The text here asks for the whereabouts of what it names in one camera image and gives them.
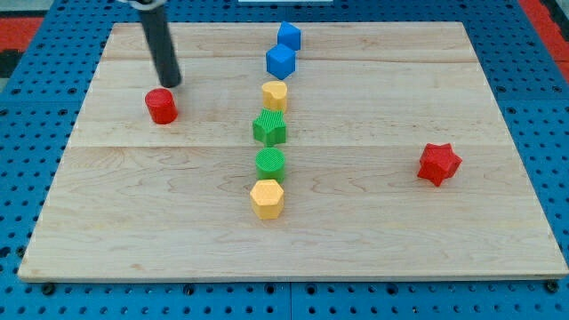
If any red cylinder block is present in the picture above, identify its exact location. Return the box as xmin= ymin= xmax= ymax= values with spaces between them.
xmin=145 ymin=88 xmax=178 ymax=124

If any light wooden board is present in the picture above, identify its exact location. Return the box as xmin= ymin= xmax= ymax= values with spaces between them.
xmin=18 ymin=22 xmax=568 ymax=283

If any green cylinder block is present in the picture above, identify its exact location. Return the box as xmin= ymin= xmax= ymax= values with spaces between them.
xmin=255 ymin=148 xmax=285 ymax=183

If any green star block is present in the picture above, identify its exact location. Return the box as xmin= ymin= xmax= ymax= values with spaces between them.
xmin=252 ymin=108 xmax=287 ymax=147

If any yellow hexagon block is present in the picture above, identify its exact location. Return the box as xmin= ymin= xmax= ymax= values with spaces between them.
xmin=250 ymin=180 xmax=285 ymax=220

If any yellow heart block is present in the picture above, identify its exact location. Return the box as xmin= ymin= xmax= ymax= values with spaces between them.
xmin=261 ymin=81 xmax=288 ymax=112

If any near blue cube block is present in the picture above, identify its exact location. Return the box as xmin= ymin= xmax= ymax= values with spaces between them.
xmin=266 ymin=44 xmax=296 ymax=80

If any blue cube block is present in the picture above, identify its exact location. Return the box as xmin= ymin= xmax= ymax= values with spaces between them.
xmin=266 ymin=44 xmax=296 ymax=80
xmin=276 ymin=21 xmax=301 ymax=51

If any far blue cube block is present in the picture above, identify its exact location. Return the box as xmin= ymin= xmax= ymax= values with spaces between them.
xmin=276 ymin=21 xmax=301 ymax=51

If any red star block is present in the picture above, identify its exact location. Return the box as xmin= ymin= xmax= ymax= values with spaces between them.
xmin=417 ymin=143 xmax=462 ymax=187

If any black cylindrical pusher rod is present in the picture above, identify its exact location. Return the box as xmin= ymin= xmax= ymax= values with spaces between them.
xmin=133 ymin=0 xmax=181 ymax=88

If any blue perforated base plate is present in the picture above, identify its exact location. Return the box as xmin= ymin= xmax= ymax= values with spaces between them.
xmin=1 ymin=1 xmax=568 ymax=319

